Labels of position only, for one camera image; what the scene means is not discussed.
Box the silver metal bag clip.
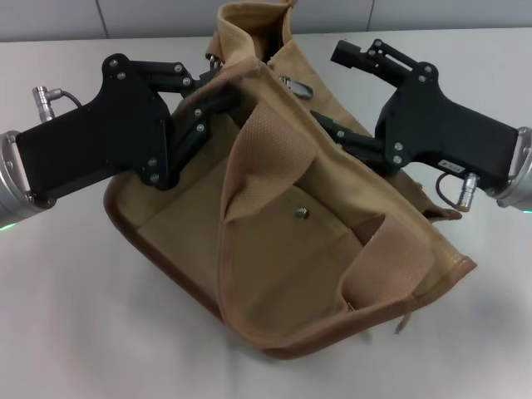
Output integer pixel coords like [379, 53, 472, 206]
[280, 75, 313, 100]

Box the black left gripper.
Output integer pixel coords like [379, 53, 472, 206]
[15, 53, 244, 201]

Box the khaki canvas food bag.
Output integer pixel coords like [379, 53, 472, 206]
[101, 0, 479, 361]

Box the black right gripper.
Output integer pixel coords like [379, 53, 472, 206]
[311, 38, 520, 185]

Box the gripper connector cable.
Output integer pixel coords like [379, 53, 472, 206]
[435, 172, 481, 214]
[32, 85, 86, 126]

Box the right gripper connector cable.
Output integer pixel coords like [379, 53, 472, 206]
[435, 172, 481, 214]

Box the left gripper connector cable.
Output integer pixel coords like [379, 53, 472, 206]
[32, 85, 86, 126]

